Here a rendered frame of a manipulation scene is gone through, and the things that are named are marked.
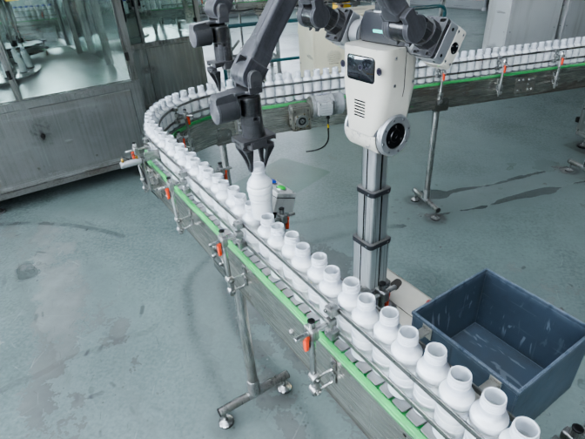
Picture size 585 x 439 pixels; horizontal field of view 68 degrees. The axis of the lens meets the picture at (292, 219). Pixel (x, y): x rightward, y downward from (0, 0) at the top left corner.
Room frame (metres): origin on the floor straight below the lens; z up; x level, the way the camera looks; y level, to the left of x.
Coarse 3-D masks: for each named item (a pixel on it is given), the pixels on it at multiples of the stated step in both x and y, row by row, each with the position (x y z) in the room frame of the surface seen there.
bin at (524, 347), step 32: (480, 288) 1.01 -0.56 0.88; (512, 288) 0.94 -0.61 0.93; (416, 320) 0.85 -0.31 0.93; (448, 320) 0.94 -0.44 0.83; (480, 320) 1.00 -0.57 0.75; (512, 320) 0.92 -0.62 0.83; (544, 320) 0.85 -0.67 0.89; (576, 320) 0.79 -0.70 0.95; (448, 352) 0.75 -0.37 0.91; (480, 352) 0.89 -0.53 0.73; (512, 352) 0.88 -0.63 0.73; (544, 352) 0.83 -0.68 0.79; (576, 352) 0.72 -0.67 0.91; (480, 384) 0.67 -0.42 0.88; (512, 384) 0.61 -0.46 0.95; (544, 384) 0.66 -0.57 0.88
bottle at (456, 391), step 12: (456, 372) 0.50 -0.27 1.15; (468, 372) 0.49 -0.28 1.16; (444, 384) 0.49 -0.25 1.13; (456, 384) 0.47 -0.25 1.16; (468, 384) 0.47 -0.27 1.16; (444, 396) 0.47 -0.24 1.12; (456, 396) 0.46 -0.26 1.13; (468, 396) 0.46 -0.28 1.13; (456, 408) 0.45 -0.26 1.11; (468, 408) 0.45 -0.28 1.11; (444, 420) 0.46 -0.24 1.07; (456, 432) 0.45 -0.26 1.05
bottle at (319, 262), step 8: (312, 256) 0.84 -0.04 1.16; (320, 256) 0.86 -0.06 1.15; (312, 264) 0.84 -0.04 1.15; (320, 264) 0.82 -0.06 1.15; (312, 272) 0.83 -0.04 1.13; (320, 272) 0.82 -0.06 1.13; (312, 280) 0.82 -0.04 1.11; (320, 280) 0.81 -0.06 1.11; (312, 296) 0.82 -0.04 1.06; (312, 304) 0.82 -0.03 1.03
